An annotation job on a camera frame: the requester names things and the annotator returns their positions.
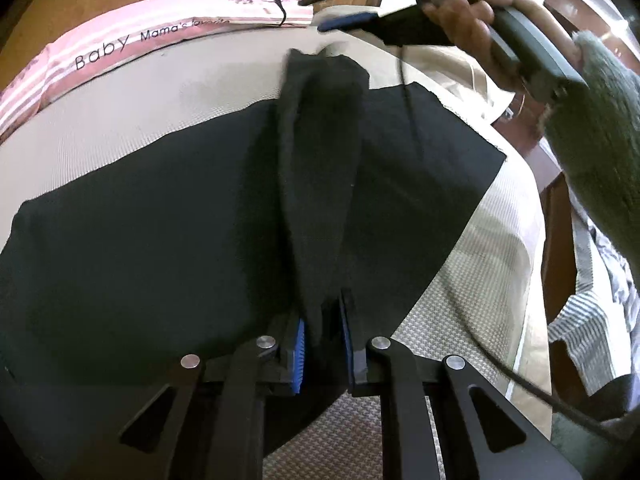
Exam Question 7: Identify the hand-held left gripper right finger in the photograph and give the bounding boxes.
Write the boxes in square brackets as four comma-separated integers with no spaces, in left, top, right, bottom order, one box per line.
[339,287,583,480]

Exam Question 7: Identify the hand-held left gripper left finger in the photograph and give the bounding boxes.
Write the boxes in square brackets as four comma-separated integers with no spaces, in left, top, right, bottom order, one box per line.
[65,317,307,480]

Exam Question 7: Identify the black pants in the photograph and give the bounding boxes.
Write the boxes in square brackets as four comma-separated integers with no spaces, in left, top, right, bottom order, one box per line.
[0,47,508,480]

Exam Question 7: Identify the person's right forearm grey sleeve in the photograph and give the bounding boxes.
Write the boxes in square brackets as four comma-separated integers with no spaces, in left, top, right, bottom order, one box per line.
[540,29,640,263]

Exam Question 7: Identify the person's right hand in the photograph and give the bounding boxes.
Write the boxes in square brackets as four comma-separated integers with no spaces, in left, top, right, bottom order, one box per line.
[421,0,551,92]

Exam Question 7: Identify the pink striped tree-print pillow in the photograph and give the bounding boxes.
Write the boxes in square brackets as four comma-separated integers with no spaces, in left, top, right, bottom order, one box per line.
[0,0,316,137]

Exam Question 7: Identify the striped grey white clothing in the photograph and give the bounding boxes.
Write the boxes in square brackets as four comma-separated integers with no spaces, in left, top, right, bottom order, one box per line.
[547,200,640,397]

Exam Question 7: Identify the beige bed mattress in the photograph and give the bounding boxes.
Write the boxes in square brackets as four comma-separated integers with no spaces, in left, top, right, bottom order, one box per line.
[0,5,553,480]

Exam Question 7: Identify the black cable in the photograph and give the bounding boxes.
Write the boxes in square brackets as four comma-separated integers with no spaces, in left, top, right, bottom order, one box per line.
[397,42,627,442]

